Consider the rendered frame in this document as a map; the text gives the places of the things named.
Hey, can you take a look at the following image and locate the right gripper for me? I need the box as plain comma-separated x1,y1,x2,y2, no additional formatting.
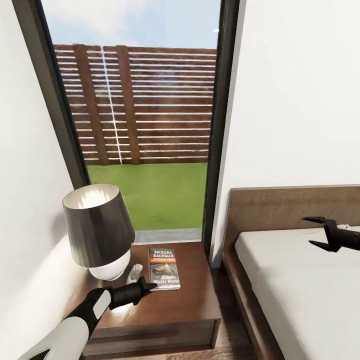
303,216,360,253

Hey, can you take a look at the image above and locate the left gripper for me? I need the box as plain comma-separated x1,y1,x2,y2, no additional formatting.
122,276,158,306

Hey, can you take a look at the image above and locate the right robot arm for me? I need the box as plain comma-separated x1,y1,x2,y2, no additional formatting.
303,216,360,253

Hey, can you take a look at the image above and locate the hardback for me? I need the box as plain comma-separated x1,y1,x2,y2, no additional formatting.
148,248,181,292

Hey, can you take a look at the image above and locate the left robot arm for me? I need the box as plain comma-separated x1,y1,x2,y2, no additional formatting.
18,263,158,360

